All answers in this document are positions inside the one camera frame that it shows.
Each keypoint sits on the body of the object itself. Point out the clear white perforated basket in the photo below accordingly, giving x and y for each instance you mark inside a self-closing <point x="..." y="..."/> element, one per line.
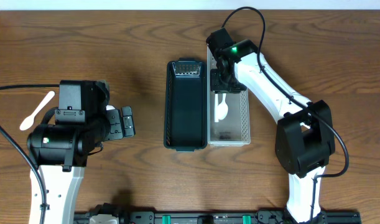
<point x="234" y="130"/>

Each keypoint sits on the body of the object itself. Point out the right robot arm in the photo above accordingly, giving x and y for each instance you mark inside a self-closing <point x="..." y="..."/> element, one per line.
<point x="304" y="139"/>

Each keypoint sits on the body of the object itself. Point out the white spoon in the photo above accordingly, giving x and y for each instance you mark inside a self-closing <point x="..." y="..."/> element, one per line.
<point x="216" y="103"/>
<point x="29" y="121"/>
<point x="222" y="108"/>

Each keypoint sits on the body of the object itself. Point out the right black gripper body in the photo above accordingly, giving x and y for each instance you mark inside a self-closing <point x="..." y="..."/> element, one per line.
<point x="227" y="84"/>

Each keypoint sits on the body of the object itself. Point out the white fork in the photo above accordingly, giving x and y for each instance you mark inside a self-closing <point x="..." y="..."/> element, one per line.
<point x="110" y="107"/>

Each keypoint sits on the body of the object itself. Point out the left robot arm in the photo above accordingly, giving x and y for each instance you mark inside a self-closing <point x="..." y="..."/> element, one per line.
<point x="60" y="151"/>

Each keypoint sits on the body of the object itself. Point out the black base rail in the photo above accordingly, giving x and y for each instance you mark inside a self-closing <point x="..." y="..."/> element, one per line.
<point x="107" y="213"/>

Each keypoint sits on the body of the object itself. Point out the dark green plastic basket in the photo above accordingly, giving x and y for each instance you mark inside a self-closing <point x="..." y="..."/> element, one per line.
<point x="185" y="105"/>

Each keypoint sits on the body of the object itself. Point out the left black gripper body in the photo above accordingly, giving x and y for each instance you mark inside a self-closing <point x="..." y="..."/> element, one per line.
<point x="115" y="123"/>

